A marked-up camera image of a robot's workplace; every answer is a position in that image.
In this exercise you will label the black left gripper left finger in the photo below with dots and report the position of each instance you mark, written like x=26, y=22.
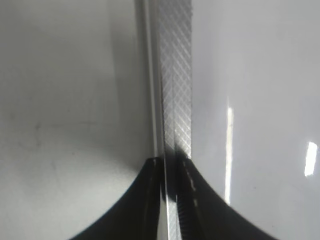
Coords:
x=135, y=216

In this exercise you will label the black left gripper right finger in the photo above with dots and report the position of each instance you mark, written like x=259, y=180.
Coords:
x=247, y=200

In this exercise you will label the white board with grey frame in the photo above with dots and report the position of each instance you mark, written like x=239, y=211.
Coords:
x=231, y=80

